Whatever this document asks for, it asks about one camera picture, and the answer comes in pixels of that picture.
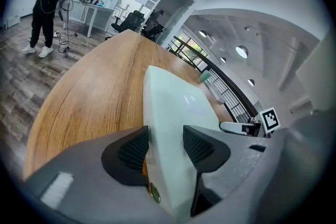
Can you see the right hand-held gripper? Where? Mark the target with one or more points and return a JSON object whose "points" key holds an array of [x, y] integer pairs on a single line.
{"points": [[270, 119]]}

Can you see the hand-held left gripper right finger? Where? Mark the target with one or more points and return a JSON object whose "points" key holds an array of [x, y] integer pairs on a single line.
{"points": [[233, 160]]}

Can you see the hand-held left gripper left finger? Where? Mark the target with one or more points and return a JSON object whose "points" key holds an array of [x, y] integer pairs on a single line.
{"points": [[86, 186]]}

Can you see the white plastic container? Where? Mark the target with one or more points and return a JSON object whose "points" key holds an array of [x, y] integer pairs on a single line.
{"points": [[170, 118]]}

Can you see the round wooden table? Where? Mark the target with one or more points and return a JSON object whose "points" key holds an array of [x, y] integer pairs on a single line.
{"points": [[105, 91]]}

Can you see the white office desk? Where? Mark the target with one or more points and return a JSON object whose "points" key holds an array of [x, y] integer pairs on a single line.
{"points": [[97, 14]]}

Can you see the black metal railing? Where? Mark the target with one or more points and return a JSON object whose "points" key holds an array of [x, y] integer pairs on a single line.
{"points": [[231, 86]]}

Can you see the black dome pendant lamp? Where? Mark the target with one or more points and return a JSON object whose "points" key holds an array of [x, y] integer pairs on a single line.
{"points": [[241, 51], [202, 32], [251, 82], [223, 59]]}

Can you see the green cup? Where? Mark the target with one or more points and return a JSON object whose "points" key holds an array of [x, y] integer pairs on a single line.
{"points": [[205, 76]]}

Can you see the black framed window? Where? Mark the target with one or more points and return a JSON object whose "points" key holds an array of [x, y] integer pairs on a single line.
{"points": [[194, 47]]}

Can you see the black office chair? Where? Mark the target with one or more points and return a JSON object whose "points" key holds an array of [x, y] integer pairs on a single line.
{"points": [[130, 21], [153, 29]]}

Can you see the white power strip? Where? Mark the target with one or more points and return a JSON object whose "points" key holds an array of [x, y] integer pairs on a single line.
{"points": [[56, 33]]}

